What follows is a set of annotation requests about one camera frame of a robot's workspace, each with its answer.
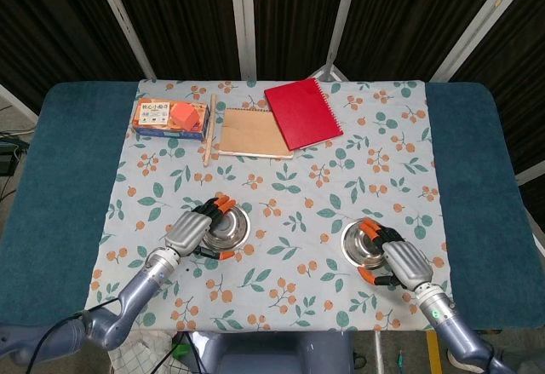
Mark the grey-blue robot torso base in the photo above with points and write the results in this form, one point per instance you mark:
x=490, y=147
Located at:
x=277, y=352

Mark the white frame post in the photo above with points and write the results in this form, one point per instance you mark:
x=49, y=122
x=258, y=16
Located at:
x=477, y=20
x=123, y=20
x=243, y=20
x=342, y=20

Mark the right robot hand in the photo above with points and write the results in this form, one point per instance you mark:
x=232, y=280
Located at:
x=409, y=261

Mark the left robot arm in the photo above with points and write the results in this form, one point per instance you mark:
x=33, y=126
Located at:
x=140, y=289

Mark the teal blue table cover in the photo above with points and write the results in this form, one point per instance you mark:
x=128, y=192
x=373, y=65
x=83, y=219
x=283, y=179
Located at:
x=64, y=157

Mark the small metal bowl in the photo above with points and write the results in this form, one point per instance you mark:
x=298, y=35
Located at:
x=357, y=246
x=233, y=225

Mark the brown kraft notebook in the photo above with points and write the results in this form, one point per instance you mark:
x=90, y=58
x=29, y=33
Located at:
x=251, y=135

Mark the orange and blue snack box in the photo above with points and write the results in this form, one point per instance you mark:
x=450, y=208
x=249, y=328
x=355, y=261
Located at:
x=149, y=118

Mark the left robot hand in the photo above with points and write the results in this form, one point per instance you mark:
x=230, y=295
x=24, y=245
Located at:
x=187, y=231

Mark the wooden stick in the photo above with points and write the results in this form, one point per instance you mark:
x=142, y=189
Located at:
x=209, y=131

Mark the floral fruit print tablecloth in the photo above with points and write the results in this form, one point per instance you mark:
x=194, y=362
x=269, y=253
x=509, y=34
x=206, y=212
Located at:
x=277, y=178

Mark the red spiral notebook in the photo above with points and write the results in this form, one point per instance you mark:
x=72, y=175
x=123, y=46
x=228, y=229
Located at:
x=304, y=112

